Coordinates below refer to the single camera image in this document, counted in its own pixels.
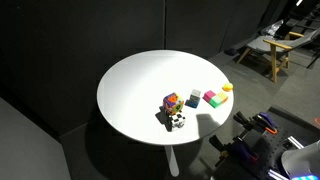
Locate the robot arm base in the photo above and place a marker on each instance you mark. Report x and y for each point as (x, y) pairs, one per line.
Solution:
(302, 164)

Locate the pink block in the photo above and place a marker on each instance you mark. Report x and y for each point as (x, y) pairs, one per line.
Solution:
(208, 95)

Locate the yellow ball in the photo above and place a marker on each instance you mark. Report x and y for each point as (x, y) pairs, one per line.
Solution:
(228, 87)

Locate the dark green block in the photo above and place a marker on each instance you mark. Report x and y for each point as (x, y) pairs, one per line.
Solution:
(215, 101)

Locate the grey block on blue block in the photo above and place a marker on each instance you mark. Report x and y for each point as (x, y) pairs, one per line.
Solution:
(194, 99)

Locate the black purple clamp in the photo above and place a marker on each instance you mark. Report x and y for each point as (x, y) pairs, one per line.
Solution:
(259, 122)

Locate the round white table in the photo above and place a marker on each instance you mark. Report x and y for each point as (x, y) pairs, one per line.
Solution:
(130, 97)

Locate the orange block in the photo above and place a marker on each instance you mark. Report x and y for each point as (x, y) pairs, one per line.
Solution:
(223, 96)

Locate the colourful orange purple cube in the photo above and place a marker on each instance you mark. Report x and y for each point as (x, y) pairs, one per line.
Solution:
(173, 103)

